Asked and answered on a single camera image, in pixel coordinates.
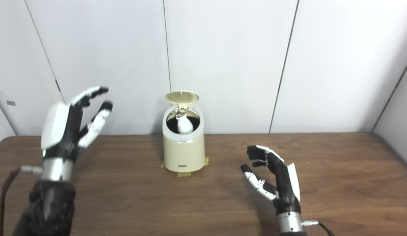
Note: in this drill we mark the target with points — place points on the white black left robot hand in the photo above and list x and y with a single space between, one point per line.
57 127

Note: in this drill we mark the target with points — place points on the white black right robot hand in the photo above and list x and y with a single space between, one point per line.
285 186

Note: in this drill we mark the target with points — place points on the cream-colored lidded bin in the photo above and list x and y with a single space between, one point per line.
183 152

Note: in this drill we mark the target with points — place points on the small white plastic bottle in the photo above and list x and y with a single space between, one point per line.
184 126

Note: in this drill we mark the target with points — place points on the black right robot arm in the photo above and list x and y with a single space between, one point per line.
290 224

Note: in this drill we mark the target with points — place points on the long yellow tape piece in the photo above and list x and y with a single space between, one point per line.
184 174

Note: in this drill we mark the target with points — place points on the black wall panel clip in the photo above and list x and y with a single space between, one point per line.
57 86

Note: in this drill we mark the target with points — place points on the grey wall label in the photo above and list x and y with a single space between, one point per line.
10 103

